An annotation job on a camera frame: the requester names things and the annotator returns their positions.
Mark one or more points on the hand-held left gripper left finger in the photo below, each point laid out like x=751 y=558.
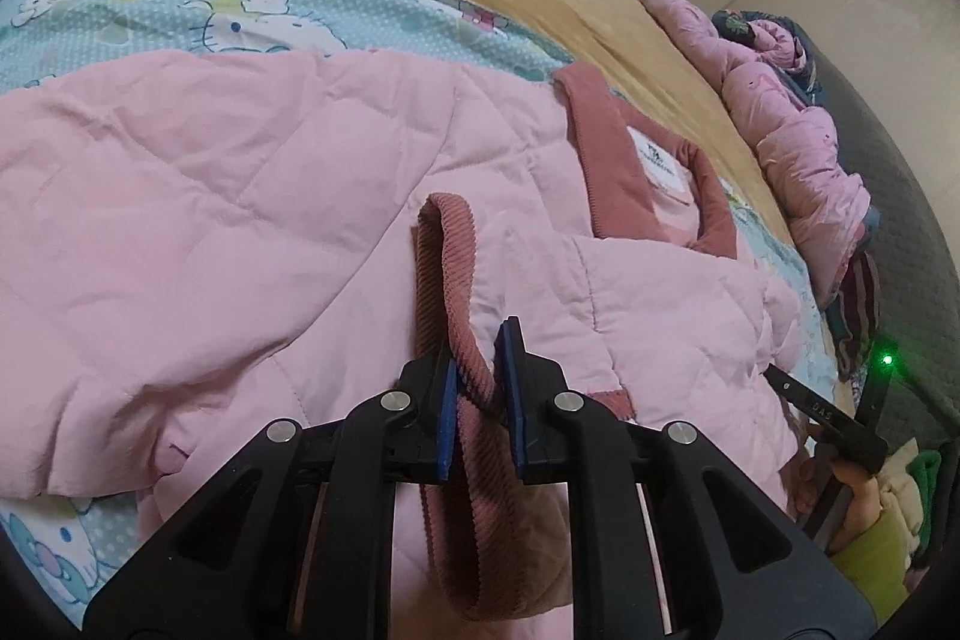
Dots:
x=448 y=419

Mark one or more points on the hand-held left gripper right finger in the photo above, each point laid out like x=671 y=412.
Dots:
x=514 y=385

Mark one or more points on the pink quilted jacket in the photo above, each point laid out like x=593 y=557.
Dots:
x=225 y=235

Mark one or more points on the person's right forearm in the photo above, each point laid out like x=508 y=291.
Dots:
x=874 y=561

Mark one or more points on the person's right hand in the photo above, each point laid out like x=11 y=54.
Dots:
x=855 y=497

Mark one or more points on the cream cloth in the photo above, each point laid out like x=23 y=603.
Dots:
x=904 y=497

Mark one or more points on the green cloth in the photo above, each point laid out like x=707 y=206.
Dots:
x=928 y=467

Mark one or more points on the striped pillow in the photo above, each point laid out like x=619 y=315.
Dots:
x=859 y=302

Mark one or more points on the grey quilted headboard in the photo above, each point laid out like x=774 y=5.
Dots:
x=915 y=250

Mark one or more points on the pink floral duvet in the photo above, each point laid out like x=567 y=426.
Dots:
x=787 y=160

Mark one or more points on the blue cartoon cat blanket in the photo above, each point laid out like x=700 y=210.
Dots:
x=150 y=18

